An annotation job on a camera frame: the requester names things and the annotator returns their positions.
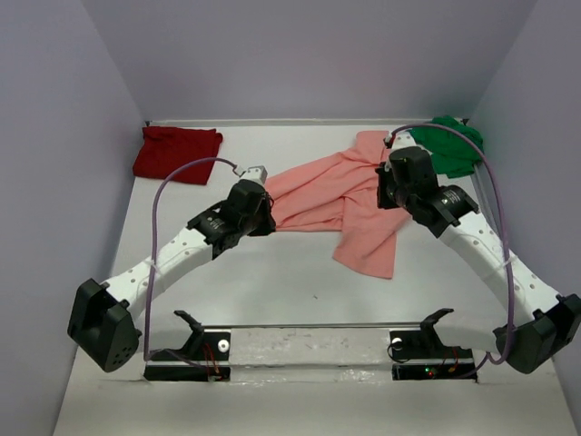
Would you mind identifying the purple cable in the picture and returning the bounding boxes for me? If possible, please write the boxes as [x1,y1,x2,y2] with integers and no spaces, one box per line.
[385,123,518,378]
[143,156,241,370]

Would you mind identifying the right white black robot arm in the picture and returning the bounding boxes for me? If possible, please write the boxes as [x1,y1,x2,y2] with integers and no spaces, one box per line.
[376,146,580,374]

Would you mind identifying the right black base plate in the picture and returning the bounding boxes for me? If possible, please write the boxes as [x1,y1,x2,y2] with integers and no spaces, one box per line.
[387,330,477,382]

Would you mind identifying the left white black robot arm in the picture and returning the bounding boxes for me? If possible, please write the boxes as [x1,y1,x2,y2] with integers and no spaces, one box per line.
[67,173,276,372]

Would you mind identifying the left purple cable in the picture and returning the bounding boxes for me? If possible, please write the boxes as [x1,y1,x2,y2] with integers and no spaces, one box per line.
[143,156,241,370]

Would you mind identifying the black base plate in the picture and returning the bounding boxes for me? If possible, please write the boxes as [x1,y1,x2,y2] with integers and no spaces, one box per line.
[143,329,231,382]
[387,330,477,382]

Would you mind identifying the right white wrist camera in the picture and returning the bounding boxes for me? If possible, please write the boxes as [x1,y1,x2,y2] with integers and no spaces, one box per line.
[384,132,418,151]

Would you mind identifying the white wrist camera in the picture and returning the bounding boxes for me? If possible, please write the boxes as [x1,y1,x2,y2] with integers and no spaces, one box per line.
[240,165,268,185]
[384,132,418,151]

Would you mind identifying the pink t shirt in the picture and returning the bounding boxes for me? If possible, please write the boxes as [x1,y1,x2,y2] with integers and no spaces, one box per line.
[266,131,410,280]

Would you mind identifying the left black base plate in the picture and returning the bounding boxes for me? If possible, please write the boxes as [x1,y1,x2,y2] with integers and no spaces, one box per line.
[143,329,231,382]

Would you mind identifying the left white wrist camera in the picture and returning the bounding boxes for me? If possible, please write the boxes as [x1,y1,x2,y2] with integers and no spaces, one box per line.
[240,165,268,185]

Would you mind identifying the green crumpled t shirt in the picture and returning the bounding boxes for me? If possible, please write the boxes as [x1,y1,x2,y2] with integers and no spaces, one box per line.
[409,115,484,179]

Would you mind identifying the red folded t shirt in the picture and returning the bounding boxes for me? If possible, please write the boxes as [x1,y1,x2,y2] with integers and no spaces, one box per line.
[133,126,223,180]

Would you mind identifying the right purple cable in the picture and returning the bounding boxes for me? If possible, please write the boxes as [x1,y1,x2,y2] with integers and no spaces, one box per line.
[385,123,518,378]

